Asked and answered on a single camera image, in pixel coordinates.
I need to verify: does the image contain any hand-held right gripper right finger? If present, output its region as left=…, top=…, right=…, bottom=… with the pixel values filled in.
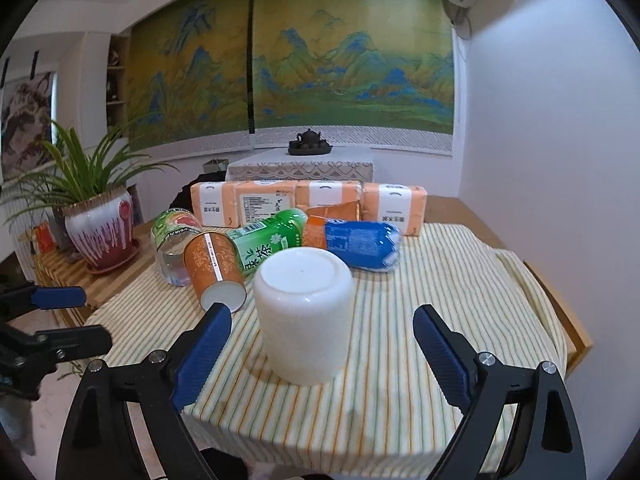
left=412, top=304, right=587, bottom=480

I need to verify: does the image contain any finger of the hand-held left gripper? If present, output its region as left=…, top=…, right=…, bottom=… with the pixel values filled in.
left=0, top=282, right=87, bottom=320
left=0, top=324, right=113, bottom=401

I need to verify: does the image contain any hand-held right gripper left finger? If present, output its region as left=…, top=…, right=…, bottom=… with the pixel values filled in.
left=55, top=302, right=233, bottom=480

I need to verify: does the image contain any white cup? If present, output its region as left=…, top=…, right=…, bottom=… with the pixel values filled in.
left=253, top=247, right=356, bottom=386

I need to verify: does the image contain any orange patterned paper cup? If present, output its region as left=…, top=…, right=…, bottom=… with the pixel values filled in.
left=183, top=231, right=248, bottom=314

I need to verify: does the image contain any wooden slatted side table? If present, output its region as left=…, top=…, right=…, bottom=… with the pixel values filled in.
left=17, top=220, right=161, bottom=332

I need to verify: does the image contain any orange snack packet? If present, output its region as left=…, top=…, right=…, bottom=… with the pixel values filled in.
left=32, top=222, right=56, bottom=255

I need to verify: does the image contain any potted spider plant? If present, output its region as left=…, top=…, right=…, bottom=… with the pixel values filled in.
left=0, top=119, right=177, bottom=273

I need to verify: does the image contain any striped tablecloth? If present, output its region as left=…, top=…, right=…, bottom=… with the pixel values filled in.
left=82, top=222, right=569, bottom=454

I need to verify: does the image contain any red plant pot saucer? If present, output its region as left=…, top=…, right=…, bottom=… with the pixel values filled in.
left=82, top=239, right=142, bottom=275

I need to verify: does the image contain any clear bottle with green label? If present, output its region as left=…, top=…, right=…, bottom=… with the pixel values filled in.
left=151, top=208, right=204, bottom=287

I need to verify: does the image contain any blue plastic packet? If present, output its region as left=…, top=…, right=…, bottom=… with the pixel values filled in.
left=324, top=220, right=404, bottom=274

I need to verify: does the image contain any green tea bottle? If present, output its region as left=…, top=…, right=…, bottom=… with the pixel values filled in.
left=227, top=207, right=309, bottom=277

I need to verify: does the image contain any orange tissue pack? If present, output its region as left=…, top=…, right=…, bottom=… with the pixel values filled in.
left=190, top=181, right=239, bottom=229
left=295, top=180, right=362, bottom=211
left=235, top=180, right=299, bottom=225
left=361, top=183, right=429, bottom=238

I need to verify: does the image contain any dark chair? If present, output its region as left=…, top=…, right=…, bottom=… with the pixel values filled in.
left=169, top=172, right=229, bottom=212

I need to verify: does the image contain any hanging ink scroll painting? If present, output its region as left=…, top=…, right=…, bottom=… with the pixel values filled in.
left=0, top=54, right=57, bottom=184

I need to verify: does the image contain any orange carton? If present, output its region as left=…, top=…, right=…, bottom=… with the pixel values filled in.
left=302, top=201, right=364, bottom=250

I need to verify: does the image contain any white lace table cover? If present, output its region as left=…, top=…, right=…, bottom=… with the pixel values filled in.
left=224, top=154, right=376, bottom=184

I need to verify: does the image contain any dark tea tray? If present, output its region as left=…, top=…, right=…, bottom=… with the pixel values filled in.
left=287, top=142, right=334, bottom=156

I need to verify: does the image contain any narrow landscape painting panel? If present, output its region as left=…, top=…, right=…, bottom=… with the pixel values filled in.
left=122, top=0, right=254, bottom=162

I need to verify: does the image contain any wide landscape painting panel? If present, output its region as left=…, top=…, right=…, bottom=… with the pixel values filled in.
left=250, top=0, right=457, bottom=157

